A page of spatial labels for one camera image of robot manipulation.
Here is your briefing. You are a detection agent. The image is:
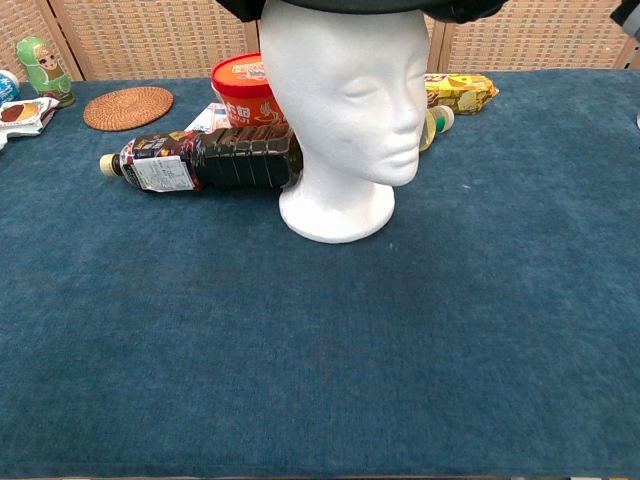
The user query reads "yellow biscuit pack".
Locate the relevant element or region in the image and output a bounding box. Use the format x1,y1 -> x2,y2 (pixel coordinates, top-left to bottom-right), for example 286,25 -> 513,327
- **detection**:
424,72 -> 500,117

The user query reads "red instant noodle tub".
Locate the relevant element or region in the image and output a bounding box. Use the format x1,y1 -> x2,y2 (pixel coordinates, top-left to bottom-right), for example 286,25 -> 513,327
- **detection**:
210,53 -> 291,129

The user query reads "white printed paper packet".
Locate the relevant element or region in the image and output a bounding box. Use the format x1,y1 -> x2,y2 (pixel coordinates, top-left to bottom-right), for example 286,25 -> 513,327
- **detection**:
184,102 -> 236,134

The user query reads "white bun snack packet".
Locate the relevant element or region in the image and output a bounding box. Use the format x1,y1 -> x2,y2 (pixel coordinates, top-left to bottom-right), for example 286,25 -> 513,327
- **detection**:
0,96 -> 61,138

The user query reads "green matryoshka doll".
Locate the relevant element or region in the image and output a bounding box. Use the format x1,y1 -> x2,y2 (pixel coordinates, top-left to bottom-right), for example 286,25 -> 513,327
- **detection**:
16,36 -> 77,109

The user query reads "white foam mannequin head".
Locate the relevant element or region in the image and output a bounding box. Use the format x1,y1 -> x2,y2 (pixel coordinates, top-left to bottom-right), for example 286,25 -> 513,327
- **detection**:
258,0 -> 431,245

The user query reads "black baseball cap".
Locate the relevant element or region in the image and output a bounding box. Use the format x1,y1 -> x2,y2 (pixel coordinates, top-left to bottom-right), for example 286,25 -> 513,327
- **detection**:
215,0 -> 506,25

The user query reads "small yellow-liquid bottle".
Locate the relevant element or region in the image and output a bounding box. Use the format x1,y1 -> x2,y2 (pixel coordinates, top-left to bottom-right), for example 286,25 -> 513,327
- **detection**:
418,104 -> 456,153

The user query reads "woven wooden folding screen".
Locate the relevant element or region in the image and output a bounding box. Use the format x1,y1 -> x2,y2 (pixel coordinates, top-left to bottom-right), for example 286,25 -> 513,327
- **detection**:
0,0 -> 640,82

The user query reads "dark tea plastic bottle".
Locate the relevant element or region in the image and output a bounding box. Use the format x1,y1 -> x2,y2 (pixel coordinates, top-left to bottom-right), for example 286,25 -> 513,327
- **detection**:
99,124 -> 305,194

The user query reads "round woven rattan coaster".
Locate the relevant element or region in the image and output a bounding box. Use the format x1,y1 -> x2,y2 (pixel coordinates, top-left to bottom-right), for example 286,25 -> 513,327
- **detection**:
83,86 -> 175,133

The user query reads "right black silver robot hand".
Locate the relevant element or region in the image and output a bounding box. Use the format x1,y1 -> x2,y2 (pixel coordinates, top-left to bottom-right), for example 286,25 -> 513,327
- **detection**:
609,0 -> 640,36

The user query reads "blue round object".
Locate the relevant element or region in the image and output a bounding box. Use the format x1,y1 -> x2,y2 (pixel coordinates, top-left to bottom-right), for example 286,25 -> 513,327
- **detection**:
0,69 -> 22,107

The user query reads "blue tablecloth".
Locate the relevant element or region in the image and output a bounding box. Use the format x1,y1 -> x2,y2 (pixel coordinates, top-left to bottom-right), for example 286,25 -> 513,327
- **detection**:
0,68 -> 640,479

